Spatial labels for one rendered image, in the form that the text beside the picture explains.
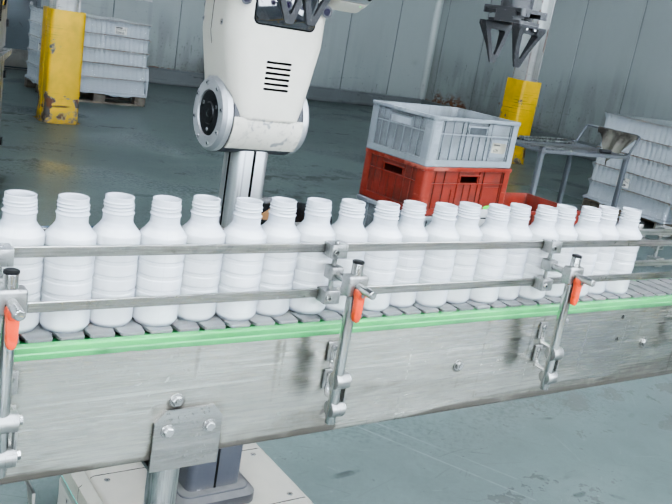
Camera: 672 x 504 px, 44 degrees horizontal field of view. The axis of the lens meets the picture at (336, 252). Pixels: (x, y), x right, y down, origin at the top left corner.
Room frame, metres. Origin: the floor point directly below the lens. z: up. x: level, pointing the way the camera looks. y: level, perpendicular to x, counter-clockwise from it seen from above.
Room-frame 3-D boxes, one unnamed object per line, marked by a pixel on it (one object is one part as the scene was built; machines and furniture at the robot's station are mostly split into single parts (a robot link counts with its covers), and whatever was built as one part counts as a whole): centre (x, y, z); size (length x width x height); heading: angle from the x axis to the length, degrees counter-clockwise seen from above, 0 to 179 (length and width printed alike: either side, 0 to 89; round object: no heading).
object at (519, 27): (1.54, -0.25, 1.44); 0.07 x 0.07 x 0.09; 36
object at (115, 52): (10.52, 3.48, 0.50); 1.24 x 1.03 x 1.00; 129
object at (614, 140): (6.37, -1.94, 0.85); 0.36 x 0.12 x 0.27; 36
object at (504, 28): (1.57, -0.23, 1.44); 0.07 x 0.07 x 0.09; 36
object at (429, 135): (3.88, -0.40, 1.00); 0.61 x 0.41 x 0.22; 133
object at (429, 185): (3.89, -0.41, 0.78); 0.61 x 0.41 x 0.22; 133
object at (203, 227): (1.06, 0.18, 1.08); 0.06 x 0.06 x 0.17
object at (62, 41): (8.37, 3.04, 0.55); 0.40 x 0.40 x 1.10; 36
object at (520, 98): (11.35, -2.09, 0.55); 0.40 x 0.40 x 1.10; 36
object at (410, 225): (1.27, -0.11, 1.08); 0.06 x 0.06 x 0.17
